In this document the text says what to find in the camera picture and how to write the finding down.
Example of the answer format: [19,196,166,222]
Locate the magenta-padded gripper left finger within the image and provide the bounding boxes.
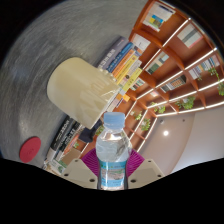
[62,148,101,190]

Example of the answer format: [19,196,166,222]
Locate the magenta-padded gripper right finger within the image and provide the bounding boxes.
[126,148,165,190]

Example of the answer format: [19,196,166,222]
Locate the clear water bottle blue cap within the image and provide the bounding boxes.
[95,111,133,191]

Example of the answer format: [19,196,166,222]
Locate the stacked boxes with orange print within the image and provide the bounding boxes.
[43,114,101,176]

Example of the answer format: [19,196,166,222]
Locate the chair with dark blue jacket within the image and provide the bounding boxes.
[79,124,103,145]

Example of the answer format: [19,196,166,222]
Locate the flat round red coaster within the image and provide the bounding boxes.
[18,135,42,164]

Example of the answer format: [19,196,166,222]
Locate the cream plastic cup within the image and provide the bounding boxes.
[46,56,120,130]

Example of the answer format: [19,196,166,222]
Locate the wooden shelf unit with books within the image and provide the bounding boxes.
[79,0,224,161]

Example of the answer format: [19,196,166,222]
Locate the stack of colourful books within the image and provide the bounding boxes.
[96,35,152,104]

